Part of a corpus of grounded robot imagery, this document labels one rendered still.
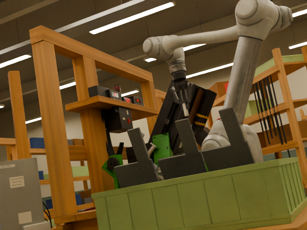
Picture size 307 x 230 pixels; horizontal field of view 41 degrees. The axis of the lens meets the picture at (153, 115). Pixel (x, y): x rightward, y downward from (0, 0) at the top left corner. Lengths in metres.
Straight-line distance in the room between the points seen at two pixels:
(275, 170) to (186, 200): 0.27
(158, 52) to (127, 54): 8.76
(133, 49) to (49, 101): 8.55
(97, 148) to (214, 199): 1.45
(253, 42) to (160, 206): 0.85
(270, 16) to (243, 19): 0.12
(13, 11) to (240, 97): 6.28
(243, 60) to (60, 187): 1.14
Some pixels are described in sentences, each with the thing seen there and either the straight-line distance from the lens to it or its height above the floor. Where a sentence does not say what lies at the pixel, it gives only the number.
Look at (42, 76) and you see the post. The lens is 2.34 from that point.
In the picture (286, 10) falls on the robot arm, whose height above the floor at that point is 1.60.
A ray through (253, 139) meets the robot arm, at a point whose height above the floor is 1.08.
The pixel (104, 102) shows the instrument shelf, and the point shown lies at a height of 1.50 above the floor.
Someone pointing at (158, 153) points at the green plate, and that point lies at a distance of 2.61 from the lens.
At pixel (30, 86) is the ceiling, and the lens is 12.44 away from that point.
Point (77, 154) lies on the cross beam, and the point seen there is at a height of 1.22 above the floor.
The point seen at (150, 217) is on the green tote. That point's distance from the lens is 1.28.
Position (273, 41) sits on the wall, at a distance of 11.88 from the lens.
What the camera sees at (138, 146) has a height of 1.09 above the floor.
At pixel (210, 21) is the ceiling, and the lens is 10.18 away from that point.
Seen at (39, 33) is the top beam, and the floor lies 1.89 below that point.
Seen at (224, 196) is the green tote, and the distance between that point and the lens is 1.19.
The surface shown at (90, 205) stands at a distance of 8.88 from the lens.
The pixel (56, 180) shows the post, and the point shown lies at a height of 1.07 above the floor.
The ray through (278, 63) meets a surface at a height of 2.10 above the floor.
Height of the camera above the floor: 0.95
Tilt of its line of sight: 10 degrees up
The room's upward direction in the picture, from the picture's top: 10 degrees counter-clockwise
